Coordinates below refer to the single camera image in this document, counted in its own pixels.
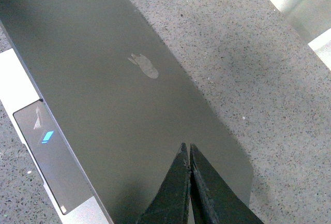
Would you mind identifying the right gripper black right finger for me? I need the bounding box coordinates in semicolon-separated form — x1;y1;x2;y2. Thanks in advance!
190;144;263;223

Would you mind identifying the grey laptop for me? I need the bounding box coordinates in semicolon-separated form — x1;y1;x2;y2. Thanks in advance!
1;0;253;223

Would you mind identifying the white pleated curtain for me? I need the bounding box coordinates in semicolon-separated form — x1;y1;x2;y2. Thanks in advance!
270;0;330;68

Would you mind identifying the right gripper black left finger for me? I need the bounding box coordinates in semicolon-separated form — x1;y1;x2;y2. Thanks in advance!
137;143;190;224

